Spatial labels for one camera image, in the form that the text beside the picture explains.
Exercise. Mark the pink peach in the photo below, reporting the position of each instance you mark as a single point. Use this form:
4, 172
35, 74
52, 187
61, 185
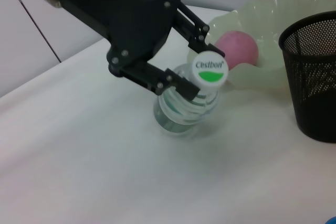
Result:
241, 48

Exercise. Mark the clear green-label water bottle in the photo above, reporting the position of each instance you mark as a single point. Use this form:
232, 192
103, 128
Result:
210, 72

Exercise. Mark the translucent green fruit bowl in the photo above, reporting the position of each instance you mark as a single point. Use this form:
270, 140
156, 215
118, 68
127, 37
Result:
262, 14

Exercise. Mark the blue scissors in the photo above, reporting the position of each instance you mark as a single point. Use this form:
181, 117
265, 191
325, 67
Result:
332, 221

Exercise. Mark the black mesh pen holder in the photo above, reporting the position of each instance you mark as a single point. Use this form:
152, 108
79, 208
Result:
315, 119

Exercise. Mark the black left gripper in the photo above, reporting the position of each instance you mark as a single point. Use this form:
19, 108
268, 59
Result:
126, 19

